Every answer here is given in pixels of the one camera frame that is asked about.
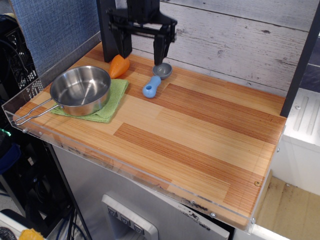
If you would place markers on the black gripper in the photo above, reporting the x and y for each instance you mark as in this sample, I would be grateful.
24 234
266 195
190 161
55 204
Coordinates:
142 17

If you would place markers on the blue handled grey spoon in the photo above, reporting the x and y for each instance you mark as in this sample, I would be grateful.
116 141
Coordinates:
160 72

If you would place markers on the orange toy carrot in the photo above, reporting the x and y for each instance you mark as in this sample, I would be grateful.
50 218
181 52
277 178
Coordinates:
118 66

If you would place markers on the green cloth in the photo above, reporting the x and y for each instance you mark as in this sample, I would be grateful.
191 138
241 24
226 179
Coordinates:
104 115

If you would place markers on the stainless steel pot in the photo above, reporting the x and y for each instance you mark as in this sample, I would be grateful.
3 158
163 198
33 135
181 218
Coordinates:
79 91

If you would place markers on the clear acrylic table guard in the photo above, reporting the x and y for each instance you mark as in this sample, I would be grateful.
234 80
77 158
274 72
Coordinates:
201 141

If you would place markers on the stainless steel cabinet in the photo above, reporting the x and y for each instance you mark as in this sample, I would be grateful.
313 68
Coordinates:
102 196

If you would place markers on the white ribbed box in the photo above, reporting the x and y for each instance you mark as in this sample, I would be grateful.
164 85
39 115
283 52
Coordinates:
296 160

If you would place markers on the dark left support post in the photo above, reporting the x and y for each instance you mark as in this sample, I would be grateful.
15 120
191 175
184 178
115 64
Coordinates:
108 42

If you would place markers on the dark support post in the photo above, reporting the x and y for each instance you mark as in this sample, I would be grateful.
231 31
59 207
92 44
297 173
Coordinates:
108 42
302 63

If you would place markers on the dark right support post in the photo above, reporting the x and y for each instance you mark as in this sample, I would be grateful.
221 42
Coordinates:
302 63

